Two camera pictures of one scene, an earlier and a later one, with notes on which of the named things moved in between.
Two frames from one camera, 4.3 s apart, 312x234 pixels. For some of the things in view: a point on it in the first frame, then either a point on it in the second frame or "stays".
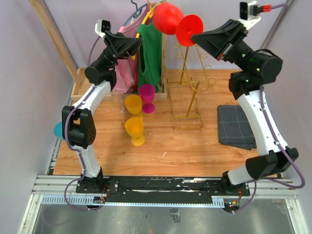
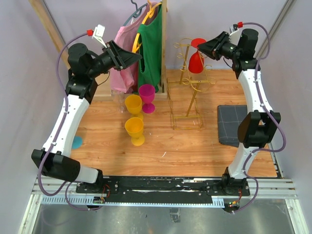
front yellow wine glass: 134,126 stays
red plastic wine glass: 168,19 to 196,62
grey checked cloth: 234,129 stays
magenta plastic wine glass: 147,93 stays
